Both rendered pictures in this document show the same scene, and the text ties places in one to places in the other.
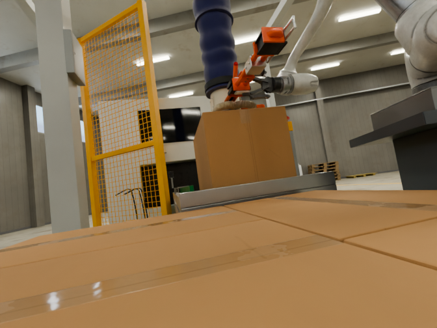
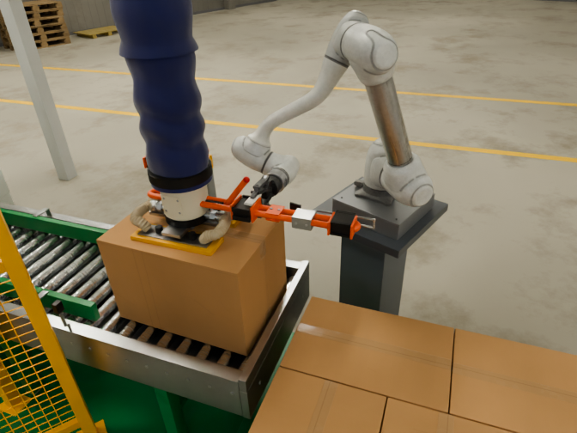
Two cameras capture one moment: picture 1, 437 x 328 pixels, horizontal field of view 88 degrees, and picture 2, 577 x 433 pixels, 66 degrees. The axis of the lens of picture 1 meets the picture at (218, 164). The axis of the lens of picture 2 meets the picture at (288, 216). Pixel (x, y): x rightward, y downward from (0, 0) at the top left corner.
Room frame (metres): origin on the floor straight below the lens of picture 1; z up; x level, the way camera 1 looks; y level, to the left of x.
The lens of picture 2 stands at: (0.19, 0.88, 1.87)
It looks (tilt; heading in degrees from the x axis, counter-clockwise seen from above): 32 degrees down; 304
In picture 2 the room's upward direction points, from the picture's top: 2 degrees counter-clockwise
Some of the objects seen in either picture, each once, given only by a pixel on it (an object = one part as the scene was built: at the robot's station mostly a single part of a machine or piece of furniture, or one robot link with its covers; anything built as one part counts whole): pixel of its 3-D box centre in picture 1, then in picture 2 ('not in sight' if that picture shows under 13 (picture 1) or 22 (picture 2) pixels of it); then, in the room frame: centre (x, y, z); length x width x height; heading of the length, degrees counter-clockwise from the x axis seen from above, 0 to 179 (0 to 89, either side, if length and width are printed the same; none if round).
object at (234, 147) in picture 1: (235, 159); (199, 266); (1.31, -0.10, 0.75); 0.60 x 0.40 x 0.40; 11
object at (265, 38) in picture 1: (268, 42); (342, 225); (0.73, -0.22, 1.07); 0.08 x 0.07 x 0.05; 13
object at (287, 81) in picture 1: (283, 84); (276, 180); (1.10, -0.38, 1.07); 0.09 x 0.06 x 0.09; 13
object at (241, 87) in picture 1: (238, 87); (246, 208); (1.07, -0.15, 1.07); 0.10 x 0.08 x 0.06; 103
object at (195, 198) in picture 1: (262, 188); (279, 316); (0.97, -0.17, 0.58); 0.70 x 0.03 x 0.06; 103
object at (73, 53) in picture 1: (75, 58); not in sight; (1.49, 0.89, 1.62); 0.20 x 0.05 x 0.30; 13
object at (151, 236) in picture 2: not in sight; (175, 234); (1.29, 0.00, 0.97); 0.34 x 0.10 x 0.05; 13
